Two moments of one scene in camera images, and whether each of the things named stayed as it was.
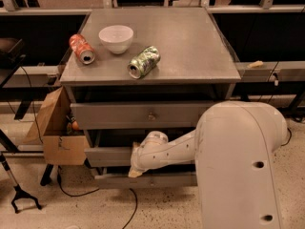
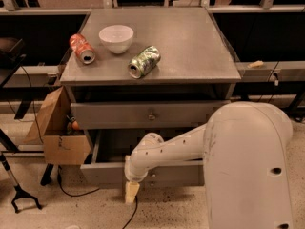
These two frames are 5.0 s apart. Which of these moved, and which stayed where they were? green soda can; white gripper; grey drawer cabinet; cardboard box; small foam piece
Moved: white gripper
Stayed: grey drawer cabinet; cardboard box; green soda can; small foam piece
